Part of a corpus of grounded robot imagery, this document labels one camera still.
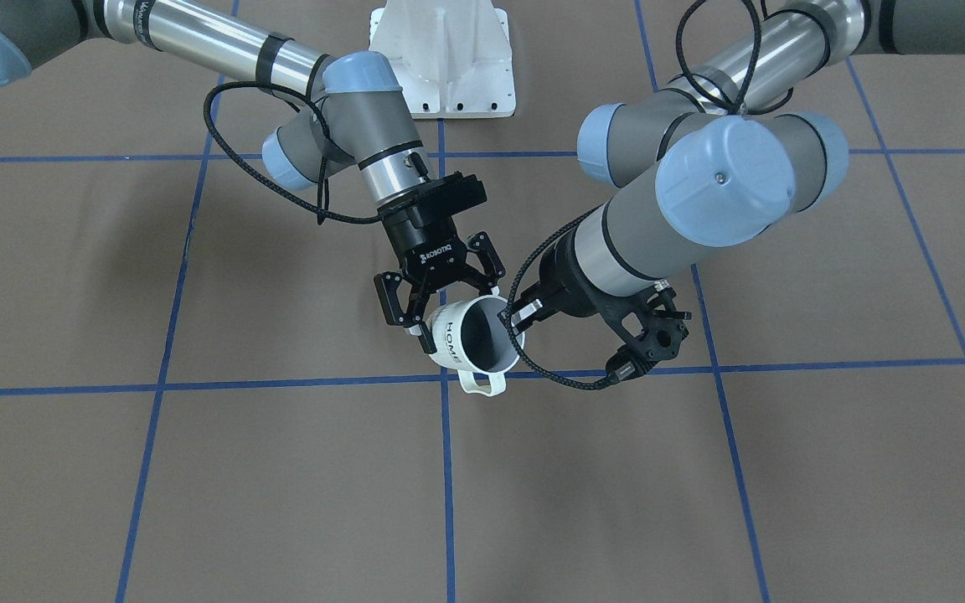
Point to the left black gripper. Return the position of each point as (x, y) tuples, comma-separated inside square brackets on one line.
[(560, 280)]

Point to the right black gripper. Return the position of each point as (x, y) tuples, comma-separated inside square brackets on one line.
[(425, 240)]

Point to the white mug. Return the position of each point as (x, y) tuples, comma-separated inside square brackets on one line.
[(470, 339)]

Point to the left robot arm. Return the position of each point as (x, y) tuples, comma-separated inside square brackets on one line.
[(697, 170)]

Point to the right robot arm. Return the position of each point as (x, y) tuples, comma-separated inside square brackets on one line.
[(351, 155)]

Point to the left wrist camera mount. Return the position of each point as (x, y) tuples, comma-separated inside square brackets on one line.
[(651, 328)]

